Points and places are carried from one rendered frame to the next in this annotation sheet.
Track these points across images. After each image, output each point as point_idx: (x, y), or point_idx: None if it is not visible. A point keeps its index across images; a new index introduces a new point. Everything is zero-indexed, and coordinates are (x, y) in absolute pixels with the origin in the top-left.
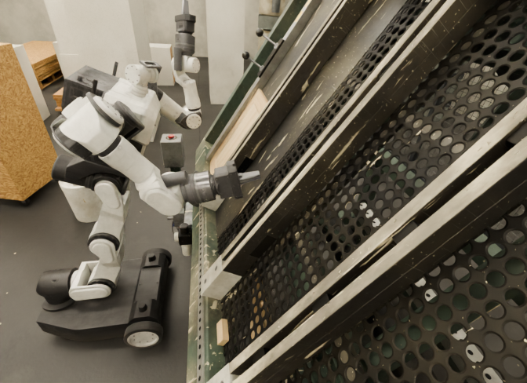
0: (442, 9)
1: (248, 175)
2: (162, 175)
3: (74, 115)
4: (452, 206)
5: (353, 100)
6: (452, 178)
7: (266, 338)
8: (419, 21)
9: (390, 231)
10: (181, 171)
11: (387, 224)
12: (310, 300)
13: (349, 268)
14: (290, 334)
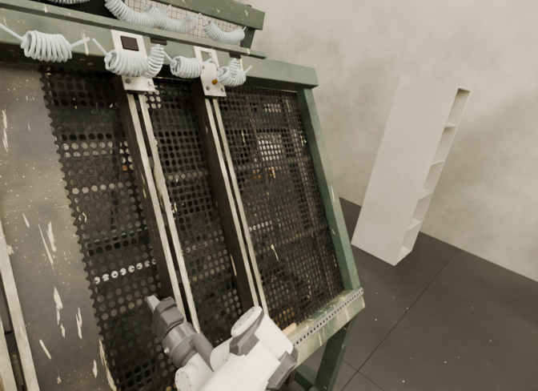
0: (147, 122)
1: (158, 303)
2: (210, 352)
3: (279, 332)
4: (234, 184)
5: (153, 188)
6: (227, 179)
7: (253, 288)
8: (140, 131)
9: (234, 206)
10: (198, 336)
11: (231, 206)
12: (245, 254)
13: (239, 229)
14: (254, 269)
